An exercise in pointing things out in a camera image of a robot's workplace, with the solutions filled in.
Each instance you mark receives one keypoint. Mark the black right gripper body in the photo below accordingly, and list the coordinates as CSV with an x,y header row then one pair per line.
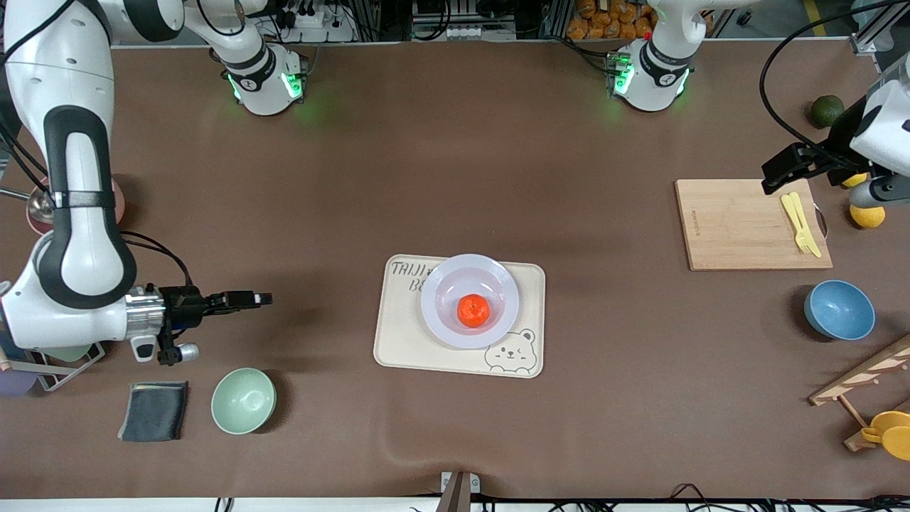
x,y
180,302

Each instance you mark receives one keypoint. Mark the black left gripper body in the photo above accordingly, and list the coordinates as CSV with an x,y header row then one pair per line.
x,y
841,137

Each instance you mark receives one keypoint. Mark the pale lavender round plate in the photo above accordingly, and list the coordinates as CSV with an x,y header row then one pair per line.
x,y
444,313

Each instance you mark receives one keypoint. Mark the orange mandarin fruit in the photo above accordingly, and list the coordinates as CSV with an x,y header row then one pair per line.
x,y
473,311

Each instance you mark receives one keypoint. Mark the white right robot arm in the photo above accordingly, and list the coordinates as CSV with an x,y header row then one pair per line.
x,y
85,178

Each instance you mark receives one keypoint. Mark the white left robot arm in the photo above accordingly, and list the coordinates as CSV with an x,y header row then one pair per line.
x,y
657,78

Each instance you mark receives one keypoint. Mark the small yellow lemon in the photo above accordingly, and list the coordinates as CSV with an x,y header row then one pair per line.
x,y
857,180

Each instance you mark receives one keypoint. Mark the dark green round fruit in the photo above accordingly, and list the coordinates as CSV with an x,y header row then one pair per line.
x,y
827,110

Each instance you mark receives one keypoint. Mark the large yellow lemon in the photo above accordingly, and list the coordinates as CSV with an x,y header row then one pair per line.
x,y
867,217

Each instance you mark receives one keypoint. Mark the yellow plastic knife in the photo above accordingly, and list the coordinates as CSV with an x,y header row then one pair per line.
x,y
810,231

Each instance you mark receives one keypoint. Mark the yellow plastic fork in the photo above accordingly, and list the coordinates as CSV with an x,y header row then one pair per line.
x,y
802,238

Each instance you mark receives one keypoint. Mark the wooden cutting board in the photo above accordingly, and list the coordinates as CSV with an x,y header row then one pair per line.
x,y
739,227

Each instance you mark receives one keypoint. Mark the mint green bowl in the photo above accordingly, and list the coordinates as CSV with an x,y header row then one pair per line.
x,y
243,402

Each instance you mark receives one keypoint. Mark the dark grey folded cloth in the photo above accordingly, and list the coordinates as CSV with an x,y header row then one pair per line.
x,y
153,412

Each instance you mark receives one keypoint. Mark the pink bowl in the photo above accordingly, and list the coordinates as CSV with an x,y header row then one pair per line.
x,y
119,203

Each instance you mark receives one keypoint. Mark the blue bowl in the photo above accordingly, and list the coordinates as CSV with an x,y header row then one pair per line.
x,y
840,309

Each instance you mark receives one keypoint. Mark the cream bear print tray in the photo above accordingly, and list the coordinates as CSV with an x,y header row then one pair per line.
x,y
405,341

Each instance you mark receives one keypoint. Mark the metal scoop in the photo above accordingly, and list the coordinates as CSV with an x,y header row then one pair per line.
x,y
43,206

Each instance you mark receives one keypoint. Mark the purple cup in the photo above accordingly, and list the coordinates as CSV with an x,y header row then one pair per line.
x,y
15,382

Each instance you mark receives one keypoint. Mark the wooden peg drying rack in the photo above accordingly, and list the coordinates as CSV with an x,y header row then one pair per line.
x,y
853,380

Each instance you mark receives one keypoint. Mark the orange toy bread pile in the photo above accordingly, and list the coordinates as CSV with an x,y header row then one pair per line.
x,y
604,21

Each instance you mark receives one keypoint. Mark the yellow cup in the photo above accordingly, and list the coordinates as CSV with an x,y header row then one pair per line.
x,y
892,434

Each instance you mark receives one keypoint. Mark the white power strip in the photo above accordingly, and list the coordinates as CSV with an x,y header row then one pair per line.
x,y
320,21

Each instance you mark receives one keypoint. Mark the metal table clamp bracket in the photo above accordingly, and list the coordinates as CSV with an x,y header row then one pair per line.
x,y
458,487

